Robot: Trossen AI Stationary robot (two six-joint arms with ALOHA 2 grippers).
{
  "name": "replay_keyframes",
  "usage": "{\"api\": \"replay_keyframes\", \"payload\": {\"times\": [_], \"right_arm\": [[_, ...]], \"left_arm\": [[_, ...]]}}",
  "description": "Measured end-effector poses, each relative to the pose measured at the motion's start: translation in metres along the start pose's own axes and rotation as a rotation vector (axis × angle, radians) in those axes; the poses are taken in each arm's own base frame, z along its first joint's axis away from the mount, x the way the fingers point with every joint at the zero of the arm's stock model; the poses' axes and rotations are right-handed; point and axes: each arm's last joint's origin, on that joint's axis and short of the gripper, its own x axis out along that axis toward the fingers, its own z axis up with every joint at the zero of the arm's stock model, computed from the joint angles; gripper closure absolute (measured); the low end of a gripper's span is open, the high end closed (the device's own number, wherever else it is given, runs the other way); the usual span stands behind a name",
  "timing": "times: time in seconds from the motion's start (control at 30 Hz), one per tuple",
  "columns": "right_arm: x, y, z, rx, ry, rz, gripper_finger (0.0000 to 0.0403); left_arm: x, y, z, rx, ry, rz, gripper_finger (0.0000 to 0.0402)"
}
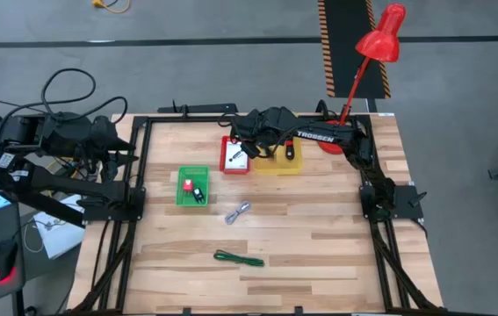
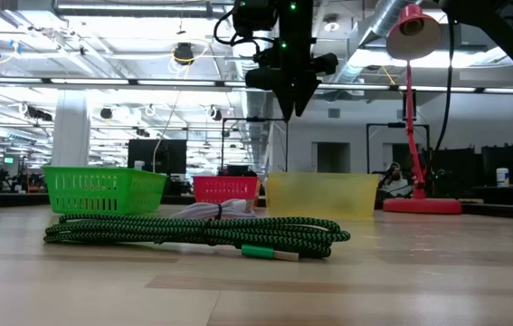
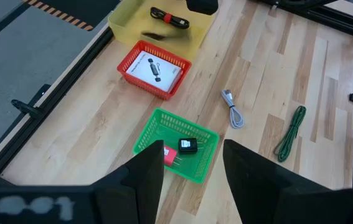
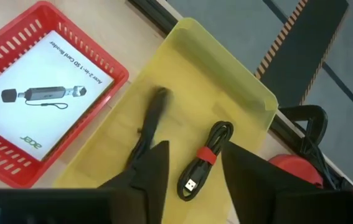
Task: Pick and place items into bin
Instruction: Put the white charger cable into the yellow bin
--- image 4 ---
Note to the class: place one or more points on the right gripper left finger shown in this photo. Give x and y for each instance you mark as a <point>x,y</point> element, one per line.
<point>151,174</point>

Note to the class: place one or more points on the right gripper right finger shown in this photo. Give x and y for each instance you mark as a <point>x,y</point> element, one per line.
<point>251,186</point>

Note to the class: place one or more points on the white card reader box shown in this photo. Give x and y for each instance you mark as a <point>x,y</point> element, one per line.
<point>14,124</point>

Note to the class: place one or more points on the yellow translucent plastic bin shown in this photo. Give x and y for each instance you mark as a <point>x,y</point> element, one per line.
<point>201,93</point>

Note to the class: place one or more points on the red desk lamp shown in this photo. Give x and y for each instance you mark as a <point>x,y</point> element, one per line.
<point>297,168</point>

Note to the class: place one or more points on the black clamp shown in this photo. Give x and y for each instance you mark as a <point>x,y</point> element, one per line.
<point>307,109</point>

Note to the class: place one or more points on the red plastic basket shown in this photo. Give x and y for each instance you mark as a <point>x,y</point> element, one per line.
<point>30,180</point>

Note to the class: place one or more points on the black mat with striped edges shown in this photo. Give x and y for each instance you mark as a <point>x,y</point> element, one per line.
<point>313,46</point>

